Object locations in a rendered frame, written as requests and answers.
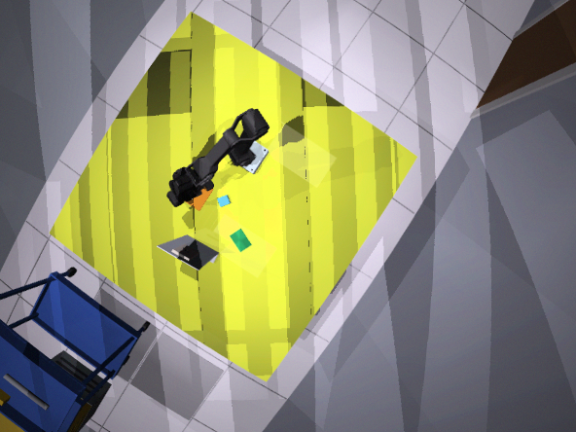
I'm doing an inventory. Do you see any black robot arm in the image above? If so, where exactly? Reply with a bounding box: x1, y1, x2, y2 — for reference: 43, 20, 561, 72
169, 108, 270, 196

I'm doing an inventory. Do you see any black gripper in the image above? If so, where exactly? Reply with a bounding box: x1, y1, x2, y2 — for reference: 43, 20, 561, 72
166, 180, 214, 207

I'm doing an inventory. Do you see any dark grey panel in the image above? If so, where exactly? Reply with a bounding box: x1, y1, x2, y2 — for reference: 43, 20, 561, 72
157, 234, 219, 270

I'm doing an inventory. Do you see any orange flat square marker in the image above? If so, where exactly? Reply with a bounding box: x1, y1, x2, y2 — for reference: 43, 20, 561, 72
187, 187, 213, 211

